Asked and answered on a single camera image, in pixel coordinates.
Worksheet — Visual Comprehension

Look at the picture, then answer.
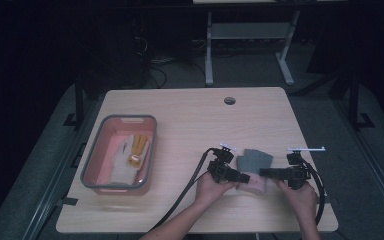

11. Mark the grey knit pink-cuffed glove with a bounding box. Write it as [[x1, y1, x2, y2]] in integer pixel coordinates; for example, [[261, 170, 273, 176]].
[[235, 148, 259, 193], [243, 148, 274, 196]]

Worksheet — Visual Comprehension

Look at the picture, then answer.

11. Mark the person's left hand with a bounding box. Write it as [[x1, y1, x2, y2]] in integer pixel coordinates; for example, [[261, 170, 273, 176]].
[[194, 171, 239, 208]]

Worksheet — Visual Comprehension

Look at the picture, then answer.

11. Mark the pink bin with grey rim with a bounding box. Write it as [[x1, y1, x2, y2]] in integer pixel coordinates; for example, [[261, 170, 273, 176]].
[[80, 114, 158, 197]]

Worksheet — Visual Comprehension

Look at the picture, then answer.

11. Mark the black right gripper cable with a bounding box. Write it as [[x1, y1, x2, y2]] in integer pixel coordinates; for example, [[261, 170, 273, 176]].
[[299, 156, 327, 226]]

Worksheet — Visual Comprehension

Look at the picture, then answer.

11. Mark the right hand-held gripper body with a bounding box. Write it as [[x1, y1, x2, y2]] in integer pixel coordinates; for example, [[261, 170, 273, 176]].
[[276, 145, 326, 191]]

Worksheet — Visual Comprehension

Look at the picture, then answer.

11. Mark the person's right hand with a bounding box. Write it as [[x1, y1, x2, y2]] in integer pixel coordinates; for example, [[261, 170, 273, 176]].
[[273, 178, 318, 218]]

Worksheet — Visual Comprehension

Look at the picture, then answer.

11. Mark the tangle of dark floor cables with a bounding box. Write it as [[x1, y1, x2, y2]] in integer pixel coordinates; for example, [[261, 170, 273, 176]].
[[131, 16, 208, 89]]

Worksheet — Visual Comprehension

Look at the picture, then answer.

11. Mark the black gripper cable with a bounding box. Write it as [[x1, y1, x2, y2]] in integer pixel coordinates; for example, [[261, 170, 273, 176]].
[[299, 156, 327, 226], [149, 147, 216, 232]]

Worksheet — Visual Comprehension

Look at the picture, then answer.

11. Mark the black metal stand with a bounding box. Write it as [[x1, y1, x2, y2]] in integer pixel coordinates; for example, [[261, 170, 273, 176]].
[[63, 71, 88, 128], [346, 66, 376, 131]]

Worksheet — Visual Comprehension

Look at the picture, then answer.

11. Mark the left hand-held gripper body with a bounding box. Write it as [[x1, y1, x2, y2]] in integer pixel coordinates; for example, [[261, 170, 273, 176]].
[[207, 142, 238, 184]]

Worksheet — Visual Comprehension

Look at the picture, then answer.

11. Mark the metal floor rail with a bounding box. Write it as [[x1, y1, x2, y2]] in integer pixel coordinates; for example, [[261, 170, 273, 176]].
[[21, 99, 98, 240], [333, 99, 384, 221]]

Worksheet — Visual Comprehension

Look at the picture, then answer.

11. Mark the white metal desk frame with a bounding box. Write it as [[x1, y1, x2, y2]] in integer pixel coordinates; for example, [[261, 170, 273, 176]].
[[192, 0, 349, 87]]

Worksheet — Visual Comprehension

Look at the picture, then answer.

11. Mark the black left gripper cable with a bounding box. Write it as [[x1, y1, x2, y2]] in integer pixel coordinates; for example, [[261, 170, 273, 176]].
[[149, 147, 216, 232]]

